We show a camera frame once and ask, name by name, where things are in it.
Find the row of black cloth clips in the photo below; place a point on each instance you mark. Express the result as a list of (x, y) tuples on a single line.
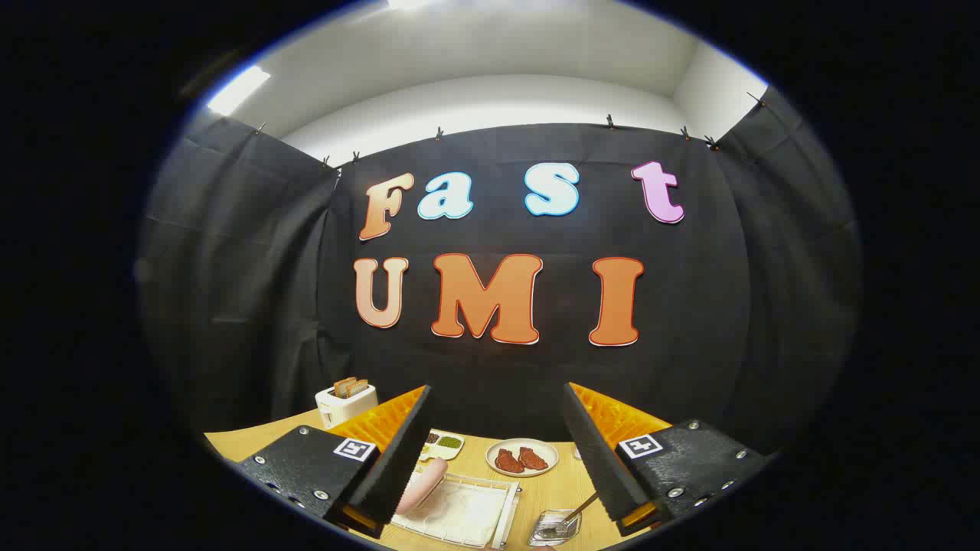
[(610, 121)]

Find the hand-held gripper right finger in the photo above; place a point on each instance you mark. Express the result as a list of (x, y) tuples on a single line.
[(597, 459)]

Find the heap of green beans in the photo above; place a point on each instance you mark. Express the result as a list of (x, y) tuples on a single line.
[(450, 441)]

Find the cream round plate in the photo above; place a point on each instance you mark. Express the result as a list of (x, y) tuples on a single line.
[(528, 473)]

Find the white toaster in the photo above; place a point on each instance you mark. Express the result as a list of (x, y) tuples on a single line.
[(344, 407)]

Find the white divided dish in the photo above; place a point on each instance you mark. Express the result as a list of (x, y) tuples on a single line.
[(448, 453)]

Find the red-brown meat piece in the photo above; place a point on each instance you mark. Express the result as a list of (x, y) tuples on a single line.
[(534, 458), (508, 461)]

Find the pink plate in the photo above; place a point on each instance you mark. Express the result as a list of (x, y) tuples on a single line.
[(421, 486)]

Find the toasted bread slice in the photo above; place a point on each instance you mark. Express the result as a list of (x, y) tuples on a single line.
[(357, 388), (343, 386)]

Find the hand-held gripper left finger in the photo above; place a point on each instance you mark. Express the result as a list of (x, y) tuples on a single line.
[(398, 467)]

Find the ceiling light panel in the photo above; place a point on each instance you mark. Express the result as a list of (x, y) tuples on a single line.
[(239, 90), (409, 4)]

